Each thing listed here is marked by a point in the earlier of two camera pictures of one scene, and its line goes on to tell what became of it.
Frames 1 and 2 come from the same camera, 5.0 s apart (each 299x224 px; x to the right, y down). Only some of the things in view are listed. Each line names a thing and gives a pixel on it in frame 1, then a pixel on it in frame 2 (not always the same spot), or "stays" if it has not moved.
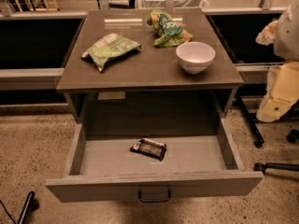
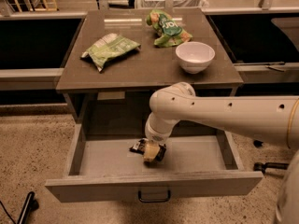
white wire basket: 180,1 stays
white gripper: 288,36 to 154,136
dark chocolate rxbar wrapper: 149,147 stays
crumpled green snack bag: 170,33 stays
